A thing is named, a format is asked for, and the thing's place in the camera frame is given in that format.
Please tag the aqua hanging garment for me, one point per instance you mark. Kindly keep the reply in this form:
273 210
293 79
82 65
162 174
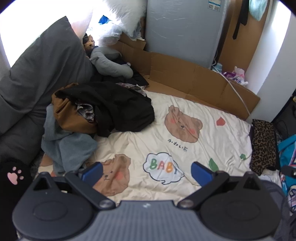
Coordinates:
257 9

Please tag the pink plush toy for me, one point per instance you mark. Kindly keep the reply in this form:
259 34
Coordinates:
239 73

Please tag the brown garment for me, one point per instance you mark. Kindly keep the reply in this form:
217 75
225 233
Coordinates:
69 120

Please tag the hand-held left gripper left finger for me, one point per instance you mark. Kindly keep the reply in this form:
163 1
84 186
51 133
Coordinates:
92 172

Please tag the person's grey trouser leg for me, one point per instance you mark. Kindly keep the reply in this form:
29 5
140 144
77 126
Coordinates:
275 192

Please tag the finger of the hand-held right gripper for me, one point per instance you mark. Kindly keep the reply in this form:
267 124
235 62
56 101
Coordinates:
289 172

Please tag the blue plastic scrap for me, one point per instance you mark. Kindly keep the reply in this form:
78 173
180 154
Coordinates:
104 19

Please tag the blue-grey garment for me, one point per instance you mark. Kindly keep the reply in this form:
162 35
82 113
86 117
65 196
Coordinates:
64 148

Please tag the white plastic bag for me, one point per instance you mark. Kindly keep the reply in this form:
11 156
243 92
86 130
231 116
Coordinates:
124 14

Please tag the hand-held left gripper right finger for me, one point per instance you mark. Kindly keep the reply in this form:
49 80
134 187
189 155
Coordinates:
201 172

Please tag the black bear-print shorts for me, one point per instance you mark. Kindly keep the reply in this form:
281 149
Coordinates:
124 109

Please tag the upright cardboard panel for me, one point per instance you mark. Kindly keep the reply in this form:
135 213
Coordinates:
252 37

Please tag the grey refrigerator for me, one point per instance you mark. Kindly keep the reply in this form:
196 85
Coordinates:
182 30

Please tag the white printed garment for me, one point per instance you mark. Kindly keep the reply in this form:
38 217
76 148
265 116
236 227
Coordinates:
272 176

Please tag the purple packet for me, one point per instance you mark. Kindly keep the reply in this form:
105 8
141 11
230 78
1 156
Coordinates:
227 74

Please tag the teal printed jersey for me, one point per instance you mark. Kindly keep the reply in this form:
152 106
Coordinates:
289 153

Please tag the leopard print garment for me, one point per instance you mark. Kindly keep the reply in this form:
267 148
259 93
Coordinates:
263 143

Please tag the small brown teddy bear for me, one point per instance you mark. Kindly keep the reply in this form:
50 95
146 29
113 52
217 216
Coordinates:
89 45

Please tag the flattened cardboard sheet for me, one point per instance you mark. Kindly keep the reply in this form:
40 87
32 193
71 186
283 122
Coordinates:
185 76

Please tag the black pink-paw cushion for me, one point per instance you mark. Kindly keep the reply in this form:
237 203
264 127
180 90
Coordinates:
13 176

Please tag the light blue container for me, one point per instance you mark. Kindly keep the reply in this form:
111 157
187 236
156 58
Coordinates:
217 67

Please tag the grey plush toy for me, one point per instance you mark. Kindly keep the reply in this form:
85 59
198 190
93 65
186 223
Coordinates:
106 62

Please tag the cream bear-print bed sheet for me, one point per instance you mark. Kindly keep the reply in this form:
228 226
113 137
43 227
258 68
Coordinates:
143 139

